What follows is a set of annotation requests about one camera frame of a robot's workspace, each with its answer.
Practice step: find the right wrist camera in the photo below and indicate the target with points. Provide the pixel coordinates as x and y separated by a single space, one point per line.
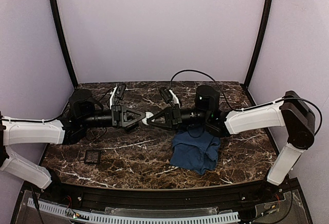
169 97

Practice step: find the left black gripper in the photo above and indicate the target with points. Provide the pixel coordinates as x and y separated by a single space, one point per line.
116 117

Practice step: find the black square box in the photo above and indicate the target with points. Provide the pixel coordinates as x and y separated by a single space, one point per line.
92 157
131 128

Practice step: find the black square box lower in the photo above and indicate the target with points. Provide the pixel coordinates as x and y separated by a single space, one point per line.
92 157

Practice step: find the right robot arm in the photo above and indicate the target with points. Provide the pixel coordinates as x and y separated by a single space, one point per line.
290 111

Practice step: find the blue garment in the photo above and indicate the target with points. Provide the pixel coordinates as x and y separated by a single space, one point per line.
195 150

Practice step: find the right black frame post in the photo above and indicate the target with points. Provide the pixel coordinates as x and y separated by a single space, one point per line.
258 42

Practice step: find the black square box upper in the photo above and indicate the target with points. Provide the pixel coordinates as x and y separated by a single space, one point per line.
131 128

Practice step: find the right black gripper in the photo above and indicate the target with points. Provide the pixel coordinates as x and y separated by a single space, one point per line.
176 115

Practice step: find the black frame post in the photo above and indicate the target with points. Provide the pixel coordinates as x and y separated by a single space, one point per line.
62 41
258 42

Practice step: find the black front rail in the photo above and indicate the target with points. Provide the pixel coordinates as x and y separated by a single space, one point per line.
235 196

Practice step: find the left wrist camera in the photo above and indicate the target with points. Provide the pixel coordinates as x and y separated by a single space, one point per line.
116 95

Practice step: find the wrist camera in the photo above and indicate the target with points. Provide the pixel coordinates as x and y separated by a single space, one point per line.
169 97
116 95

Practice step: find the left black frame post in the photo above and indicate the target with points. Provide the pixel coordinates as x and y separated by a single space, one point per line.
62 41

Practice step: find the white slotted cable duct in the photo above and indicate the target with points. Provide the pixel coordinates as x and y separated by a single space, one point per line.
121 215

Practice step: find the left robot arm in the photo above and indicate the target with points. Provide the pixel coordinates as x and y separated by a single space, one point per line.
84 112

